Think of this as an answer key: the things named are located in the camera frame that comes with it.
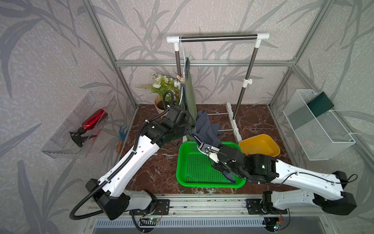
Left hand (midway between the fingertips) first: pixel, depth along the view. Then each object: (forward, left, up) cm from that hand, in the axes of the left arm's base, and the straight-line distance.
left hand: (191, 128), depth 71 cm
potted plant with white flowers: (+33, +19, +1) cm, 38 cm away
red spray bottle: (-1, +45, +5) cm, 45 cm away
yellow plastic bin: (+5, -45, -25) cm, 52 cm away
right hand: (-11, -9, -2) cm, 14 cm away
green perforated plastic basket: (-11, -2, -27) cm, 29 cm away
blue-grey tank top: (+9, -11, -17) cm, 22 cm away
